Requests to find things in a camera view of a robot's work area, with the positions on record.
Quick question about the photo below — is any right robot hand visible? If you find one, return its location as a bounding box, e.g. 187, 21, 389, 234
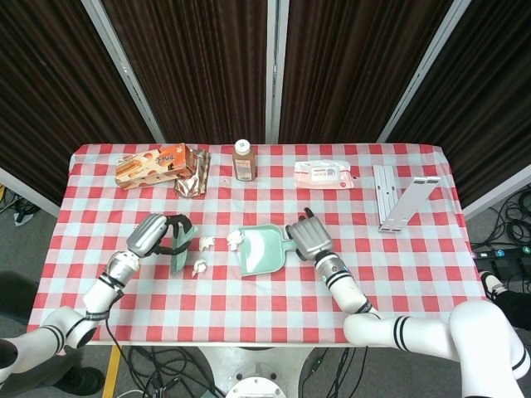
285, 206, 335, 262

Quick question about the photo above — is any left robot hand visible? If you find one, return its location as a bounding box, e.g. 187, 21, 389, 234
125, 212, 192, 258

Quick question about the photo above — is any green hand brush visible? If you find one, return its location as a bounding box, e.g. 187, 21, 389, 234
168, 223, 199, 275

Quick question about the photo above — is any green plastic dustpan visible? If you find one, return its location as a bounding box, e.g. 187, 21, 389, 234
238, 223, 302, 278

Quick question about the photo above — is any pink wet wipes pack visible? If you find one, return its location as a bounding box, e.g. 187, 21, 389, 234
293, 159, 353, 191

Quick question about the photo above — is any orange biscuit box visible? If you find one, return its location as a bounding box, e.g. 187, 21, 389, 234
114, 143, 196, 191

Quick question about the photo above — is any brown foil snack packet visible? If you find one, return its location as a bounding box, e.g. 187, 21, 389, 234
173, 148, 212, 199

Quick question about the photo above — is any brown drink bottle white cap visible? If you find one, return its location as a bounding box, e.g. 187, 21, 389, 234
231, 139, 258, 182

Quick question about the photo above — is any silver folding laptop stand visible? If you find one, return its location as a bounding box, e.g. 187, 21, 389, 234
372, 164, 441, 234

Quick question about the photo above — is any red white checkered tablecloth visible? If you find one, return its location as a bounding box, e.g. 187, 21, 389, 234
24, 143, 493, 345

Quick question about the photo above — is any yellow floor tape strip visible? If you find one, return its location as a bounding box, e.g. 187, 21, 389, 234
101, 346, 124, 398

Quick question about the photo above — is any dark brown pleated curtain panel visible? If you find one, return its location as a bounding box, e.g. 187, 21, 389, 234
392, 0, 531, 208
0, 0, 154, 206
280, 0, 461, 144
101, 0, 269, 144

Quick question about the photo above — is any person with white shoe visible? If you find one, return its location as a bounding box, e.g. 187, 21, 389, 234
480, 269, 531, 328

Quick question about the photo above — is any black power strip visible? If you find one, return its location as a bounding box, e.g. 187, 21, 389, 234
471, 245, 531, 261

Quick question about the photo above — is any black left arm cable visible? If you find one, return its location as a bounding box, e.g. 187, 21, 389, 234
85, 281, 125, 362

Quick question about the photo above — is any grey metal partition rail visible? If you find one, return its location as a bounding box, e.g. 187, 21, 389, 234
462, 186, 531, 219
0, 165, 61, 219

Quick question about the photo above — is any black floor cable bundle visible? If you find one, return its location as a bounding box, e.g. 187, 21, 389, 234
119, 346, 219, 398
300, 346, 370, 398
487, 186, 531, 248
0, 186, 41, 227

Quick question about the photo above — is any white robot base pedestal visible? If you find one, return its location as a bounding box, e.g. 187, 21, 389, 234
194, 343, 320, 398

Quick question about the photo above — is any grey metal partition post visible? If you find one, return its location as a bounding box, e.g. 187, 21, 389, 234
265, 0, 290, 144
80, 0, 167, 144
377, 0, 482, 144

